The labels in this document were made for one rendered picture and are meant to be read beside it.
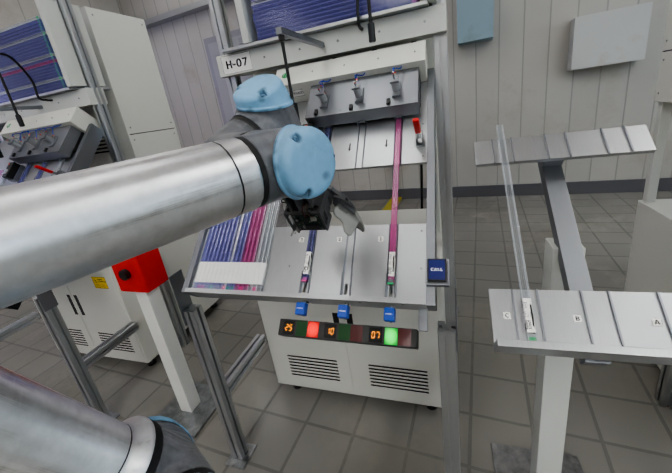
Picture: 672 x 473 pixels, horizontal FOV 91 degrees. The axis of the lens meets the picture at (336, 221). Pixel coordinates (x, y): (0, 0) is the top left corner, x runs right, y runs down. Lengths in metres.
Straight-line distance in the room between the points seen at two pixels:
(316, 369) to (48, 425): 1.11
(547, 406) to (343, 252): 0.65
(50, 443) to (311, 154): 0.38
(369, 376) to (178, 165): 1.22
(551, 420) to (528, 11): 3.35
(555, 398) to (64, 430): 0.98
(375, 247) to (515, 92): 3.13
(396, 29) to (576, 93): 2.91
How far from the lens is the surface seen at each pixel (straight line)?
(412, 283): 0.80
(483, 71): 3.81
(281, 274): 0.91
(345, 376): 1.45
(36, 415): 0.48
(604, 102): 3.95
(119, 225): 0.28
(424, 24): 1.14
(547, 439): 1.19
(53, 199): 0.28
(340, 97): 1.08
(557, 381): 1.05
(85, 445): 0.50
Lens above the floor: 1.16
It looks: 19 degrees down
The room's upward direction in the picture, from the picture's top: 9 degrees counter-clockwise
